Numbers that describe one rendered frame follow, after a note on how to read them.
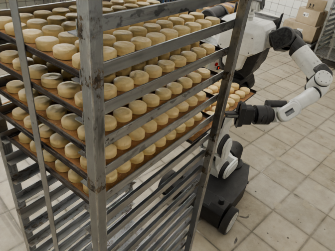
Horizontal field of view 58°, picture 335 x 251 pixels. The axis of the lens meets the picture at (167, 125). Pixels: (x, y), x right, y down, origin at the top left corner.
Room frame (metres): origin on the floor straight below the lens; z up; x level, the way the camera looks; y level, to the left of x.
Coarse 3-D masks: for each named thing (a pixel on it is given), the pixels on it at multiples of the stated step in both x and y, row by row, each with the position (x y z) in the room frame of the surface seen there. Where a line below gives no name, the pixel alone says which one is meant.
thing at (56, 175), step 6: (204, 114) 1.03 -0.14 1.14; (12, 138) 0.74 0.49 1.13; (18, 144) 0.72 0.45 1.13; (24, 150) 0.68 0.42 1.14; (30, 156) 0.66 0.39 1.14; (36, 162) 0.65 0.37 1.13; (48, 168) 0.62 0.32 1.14; (54, 174) 0.60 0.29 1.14; (60, 180) 0.58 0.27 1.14; (66, 180) 0.59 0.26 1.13; (66, 186) 0.57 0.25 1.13; (72, 186) 0.57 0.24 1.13; (78, 192) 0.54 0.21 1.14; (84, 198) 0.53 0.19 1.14
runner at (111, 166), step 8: (216, 96) 0.99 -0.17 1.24; (208, 104) 0.95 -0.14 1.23; (192, 112) 0.86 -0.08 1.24; (176, 120) 0.79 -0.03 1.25; (184, 120) 0.83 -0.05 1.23; (168, 128) 0.75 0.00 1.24; (152, 136) 0.69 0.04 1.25; (160, 136) 0.72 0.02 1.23; (144, 144) 0.66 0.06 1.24; (128, 152) 0.61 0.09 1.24; (136, 152) 0.64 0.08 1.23; (120, 160) 0.58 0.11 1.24; (112, 168) 0.56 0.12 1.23
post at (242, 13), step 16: (240, 0) 1.00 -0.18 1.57; (240, 16) 0.99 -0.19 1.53; (240, 32) 0.99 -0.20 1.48; (224, 80) 1.00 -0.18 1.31; (224, 96) 0.99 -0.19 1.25; (224, 112) 1.01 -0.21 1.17; (208, 144) 1.00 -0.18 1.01; (208, 160) 0.99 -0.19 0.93; (208, 176) 1.00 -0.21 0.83; (192, 224) 0.99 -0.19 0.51; (192, 240) 1.00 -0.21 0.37
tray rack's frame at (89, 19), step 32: (96, 0) 0.49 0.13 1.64; (96, 32) 0.49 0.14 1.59; (96, 64) 0.49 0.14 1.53; (32, 96) 0.61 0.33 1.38; (96, 96) 0.49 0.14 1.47; (0, 128) 0.74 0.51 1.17; (32, 128) 0.63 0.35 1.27; (96, 128) 0.49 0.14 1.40; (96, 160) 0.48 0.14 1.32; (96, 192) 0.48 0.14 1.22; (96, 224) 0.48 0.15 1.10; (128, 224) 1.22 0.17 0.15
